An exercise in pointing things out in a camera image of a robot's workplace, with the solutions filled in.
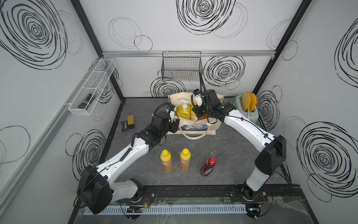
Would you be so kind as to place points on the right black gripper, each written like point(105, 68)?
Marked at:
point(196, 110)

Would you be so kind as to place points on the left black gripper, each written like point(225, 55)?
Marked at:
point(175, 126)

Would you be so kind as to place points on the yellow pump soap bottle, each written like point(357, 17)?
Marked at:
point(184, 111)

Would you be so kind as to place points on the cream canvas shopping bag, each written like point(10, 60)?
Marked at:
point(199, 127)

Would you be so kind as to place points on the orange bottle yellow cap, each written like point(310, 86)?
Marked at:
point(166, 159)
point(185, 157)
point(193, 116)

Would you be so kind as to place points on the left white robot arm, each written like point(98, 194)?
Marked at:
point(98, 187)

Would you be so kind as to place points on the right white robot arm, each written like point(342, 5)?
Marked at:
point(272, 148)

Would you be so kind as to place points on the yellow toast slice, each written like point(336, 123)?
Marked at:
point(245, 101)

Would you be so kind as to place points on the orange toast slice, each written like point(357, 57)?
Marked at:
point(253, 102)

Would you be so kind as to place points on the yellow black small device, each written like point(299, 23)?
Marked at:
point(128, 124)

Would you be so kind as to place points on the red liquid bottle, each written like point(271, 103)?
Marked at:
point(208, 167)

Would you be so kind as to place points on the dark bottle in shelf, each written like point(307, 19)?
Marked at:
point(87, 101)

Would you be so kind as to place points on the black wire wall basket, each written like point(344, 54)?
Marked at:
point(181, 66)

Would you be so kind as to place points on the white wire wall shelf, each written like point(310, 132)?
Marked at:
point(98, 82)

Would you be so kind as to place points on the grey slotted cable duct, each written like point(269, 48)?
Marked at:
point(175, 209)

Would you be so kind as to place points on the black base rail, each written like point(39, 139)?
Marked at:
point(235, 192)

